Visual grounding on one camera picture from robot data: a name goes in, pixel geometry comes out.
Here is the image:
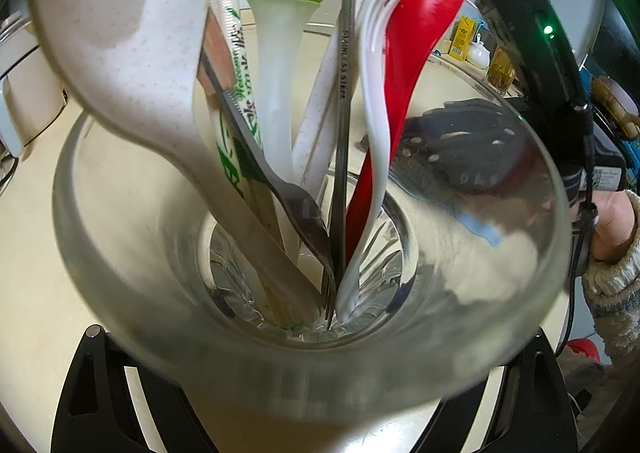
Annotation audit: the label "red round object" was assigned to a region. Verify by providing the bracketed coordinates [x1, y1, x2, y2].
[567, 338, 601, 361]

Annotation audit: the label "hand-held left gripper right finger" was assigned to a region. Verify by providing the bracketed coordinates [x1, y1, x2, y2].
[415, 328, 581, 453]

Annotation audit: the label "pink electric cooker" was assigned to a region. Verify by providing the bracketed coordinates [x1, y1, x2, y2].
[0, 8, 71, 159]

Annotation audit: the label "paper-wrapped wooden chopsticks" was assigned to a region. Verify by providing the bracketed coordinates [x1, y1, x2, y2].
[207, 0, 308, 331]

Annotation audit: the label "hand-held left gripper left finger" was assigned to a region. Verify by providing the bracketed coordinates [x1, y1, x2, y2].
[50, 324, 216, 453]

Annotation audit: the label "person's right forearm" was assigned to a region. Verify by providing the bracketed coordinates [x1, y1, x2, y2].
[582, 190, 640, 374]

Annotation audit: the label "blue plastic fork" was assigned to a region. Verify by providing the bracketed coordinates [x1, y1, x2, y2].
[405, 178, 501, 248]

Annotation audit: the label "stainless steel spoon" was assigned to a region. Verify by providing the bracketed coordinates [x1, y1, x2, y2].
[327, 0, 357, 284]

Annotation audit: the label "yellow carton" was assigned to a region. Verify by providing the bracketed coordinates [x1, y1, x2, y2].
[448, 16, 475, 59]

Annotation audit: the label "wooden-handled metal fork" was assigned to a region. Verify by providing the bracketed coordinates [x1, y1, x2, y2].
[197, 46, 338, 331]

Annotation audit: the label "white plastic fork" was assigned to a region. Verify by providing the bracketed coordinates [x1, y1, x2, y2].
[334, 0, 408, 321]

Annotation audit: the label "person's right hand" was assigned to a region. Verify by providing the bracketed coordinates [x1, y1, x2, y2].
[590, 189, 638, 264]

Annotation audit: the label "clear ribbed drinking glass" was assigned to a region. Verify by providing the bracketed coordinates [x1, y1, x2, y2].
[51, 22, 573, 436]

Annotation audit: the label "white speckled banded chopsticks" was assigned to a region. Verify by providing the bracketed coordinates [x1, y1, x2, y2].
[291, 0, 401, 199]

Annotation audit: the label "white speckled spoon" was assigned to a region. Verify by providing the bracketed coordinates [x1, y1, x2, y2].
[25, 0, 326, 329]

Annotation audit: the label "red plastic spoon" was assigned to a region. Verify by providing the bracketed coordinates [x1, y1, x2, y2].
[344, 0, 470, 264]

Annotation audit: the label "small white jar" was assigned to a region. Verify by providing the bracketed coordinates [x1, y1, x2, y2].
[467, 33, 491, 69]

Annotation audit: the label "glass of tea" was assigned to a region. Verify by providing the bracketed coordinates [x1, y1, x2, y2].
[486, 47, 518, 95]

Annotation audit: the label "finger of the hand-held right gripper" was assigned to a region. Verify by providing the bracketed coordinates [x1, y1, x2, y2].
[405, 98, 526, 144]
[392, 136, 536, 191]

